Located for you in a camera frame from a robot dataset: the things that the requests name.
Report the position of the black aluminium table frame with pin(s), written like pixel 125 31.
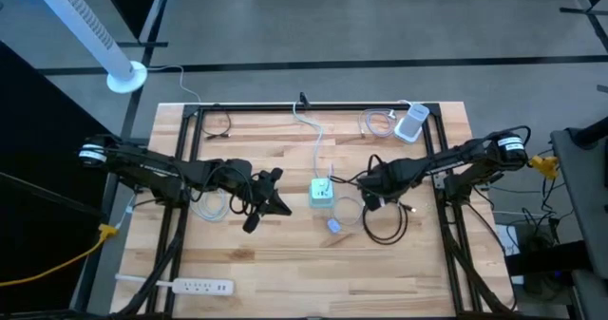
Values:
pixel 332 107

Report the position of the black computer box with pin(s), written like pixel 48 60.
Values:
pixel 546 258

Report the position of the white box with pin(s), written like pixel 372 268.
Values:
pixel 506 244

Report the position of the mint green cube power strip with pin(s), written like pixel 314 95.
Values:
pixel 320 192

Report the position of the grey table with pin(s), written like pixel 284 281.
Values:
pixel 584 192

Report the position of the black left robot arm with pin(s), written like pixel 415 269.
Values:
pixel 152 168

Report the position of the white USB charger adapter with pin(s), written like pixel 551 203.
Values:
pixel 334 226

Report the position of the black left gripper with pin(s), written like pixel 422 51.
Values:
pixel 261 192

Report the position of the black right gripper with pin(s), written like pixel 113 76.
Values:
pixel 380 180

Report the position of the white tower fan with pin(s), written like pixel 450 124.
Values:
pixel 85 25

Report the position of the white tower power strip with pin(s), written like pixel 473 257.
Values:
pixel 411 123

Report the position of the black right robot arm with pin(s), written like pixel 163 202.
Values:
pixel 456 161

